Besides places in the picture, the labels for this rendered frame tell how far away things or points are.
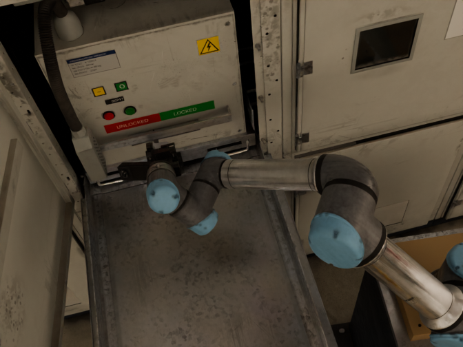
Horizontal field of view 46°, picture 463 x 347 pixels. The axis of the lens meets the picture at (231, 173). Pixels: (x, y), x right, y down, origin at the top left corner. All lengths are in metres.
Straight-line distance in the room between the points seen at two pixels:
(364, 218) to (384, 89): 0.63
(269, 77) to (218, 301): 0.63
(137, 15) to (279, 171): 0.53
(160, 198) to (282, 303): 0.47
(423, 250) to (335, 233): 0.63
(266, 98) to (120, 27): 0.45
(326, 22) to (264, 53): 0.17
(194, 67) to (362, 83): 0.48
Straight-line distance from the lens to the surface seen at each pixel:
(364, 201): 1.14
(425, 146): 2.02
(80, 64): 1.42
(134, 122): 1.58
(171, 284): 1.56
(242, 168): 1.32
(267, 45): 1.41
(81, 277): 2.20
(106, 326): 1.56
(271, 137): 1.69
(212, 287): 1.54
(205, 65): 1.47
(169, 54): 1.42
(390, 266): 1.20
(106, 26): 1.42
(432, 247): 1.69
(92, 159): 1.52
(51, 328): 1.60
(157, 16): 1.41
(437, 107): 1.86
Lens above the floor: 2.25
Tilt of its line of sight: 55 degrees down
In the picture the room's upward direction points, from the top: 9 degrees counter-clockwise
